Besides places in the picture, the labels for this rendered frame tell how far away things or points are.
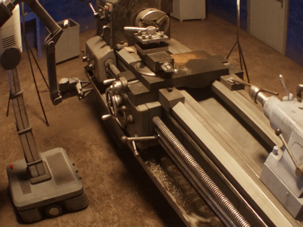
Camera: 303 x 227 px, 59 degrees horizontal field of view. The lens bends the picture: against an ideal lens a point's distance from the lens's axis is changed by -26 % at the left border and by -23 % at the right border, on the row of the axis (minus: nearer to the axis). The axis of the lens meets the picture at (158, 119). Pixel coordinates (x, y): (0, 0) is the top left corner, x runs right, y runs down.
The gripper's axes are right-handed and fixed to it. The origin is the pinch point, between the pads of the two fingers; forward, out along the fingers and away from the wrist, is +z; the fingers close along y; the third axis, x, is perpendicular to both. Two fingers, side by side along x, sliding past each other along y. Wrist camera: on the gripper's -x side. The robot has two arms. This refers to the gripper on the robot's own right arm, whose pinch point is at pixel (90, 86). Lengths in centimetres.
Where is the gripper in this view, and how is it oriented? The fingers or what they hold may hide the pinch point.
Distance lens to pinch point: 192.5
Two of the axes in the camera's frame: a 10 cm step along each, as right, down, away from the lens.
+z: 9.0, -2.5, 3.5
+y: -4.1, -7.6, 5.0
